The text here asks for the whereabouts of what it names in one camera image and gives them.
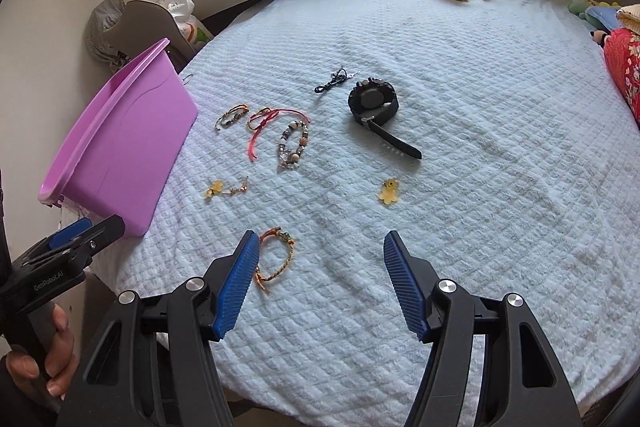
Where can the cream knitted cloth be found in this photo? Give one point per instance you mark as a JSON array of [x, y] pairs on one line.
[[631, 17]]

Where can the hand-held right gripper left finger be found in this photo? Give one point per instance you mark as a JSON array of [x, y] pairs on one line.
[[235, 289]]

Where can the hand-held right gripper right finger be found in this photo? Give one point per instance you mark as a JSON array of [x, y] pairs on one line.
[[406, 289]]

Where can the purple plastic bin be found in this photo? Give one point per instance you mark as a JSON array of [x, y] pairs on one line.
[[125, 147]]

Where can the light blue quilted blanket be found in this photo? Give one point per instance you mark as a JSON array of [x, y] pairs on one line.
[[475, 157]]

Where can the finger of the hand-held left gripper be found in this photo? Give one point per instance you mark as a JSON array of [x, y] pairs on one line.
[[75, 232]]

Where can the red patterned pillow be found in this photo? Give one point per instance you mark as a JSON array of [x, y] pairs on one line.
[[622, 62]]

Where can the person's left hand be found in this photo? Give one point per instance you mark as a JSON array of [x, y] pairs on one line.
[[57, 347]]

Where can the yellow flower charm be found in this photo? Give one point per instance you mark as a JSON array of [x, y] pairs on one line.
[[389, 196]]

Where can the white plastic bag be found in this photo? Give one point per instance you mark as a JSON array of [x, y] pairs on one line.
[[187, 19]]

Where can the grey checked cloth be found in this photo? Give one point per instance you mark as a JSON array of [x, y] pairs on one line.
[[102, 32]]

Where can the green plush toy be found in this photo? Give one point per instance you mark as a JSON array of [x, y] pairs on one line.
[[580, 7]]

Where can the black wristwatch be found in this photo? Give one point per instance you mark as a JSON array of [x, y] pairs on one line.
[[370, 99]]

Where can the grey chair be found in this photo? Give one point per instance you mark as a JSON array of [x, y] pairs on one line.
[[145, 24]]

